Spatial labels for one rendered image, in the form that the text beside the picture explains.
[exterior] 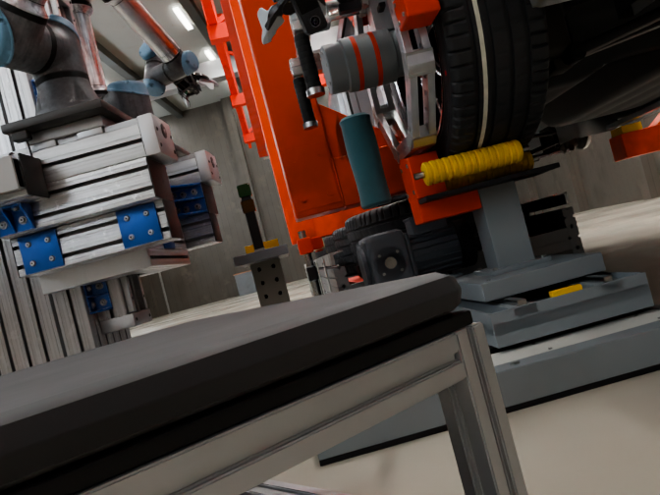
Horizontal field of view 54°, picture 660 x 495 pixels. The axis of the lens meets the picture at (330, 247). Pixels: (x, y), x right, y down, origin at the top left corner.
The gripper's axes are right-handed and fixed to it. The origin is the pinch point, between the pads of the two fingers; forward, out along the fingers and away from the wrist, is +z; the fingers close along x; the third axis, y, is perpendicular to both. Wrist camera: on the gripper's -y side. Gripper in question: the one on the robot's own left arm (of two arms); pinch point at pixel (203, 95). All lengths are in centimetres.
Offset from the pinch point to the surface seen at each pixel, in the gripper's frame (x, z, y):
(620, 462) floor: 73, -75, 187
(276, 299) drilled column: 0, 3, 96
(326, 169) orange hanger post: 37, -12, 73
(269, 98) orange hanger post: 33, -28, 48
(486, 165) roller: 79, -35, 113
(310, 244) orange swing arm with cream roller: -11, 93, 30
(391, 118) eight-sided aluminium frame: 63, -19, 74
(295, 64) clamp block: 48, -43, 58
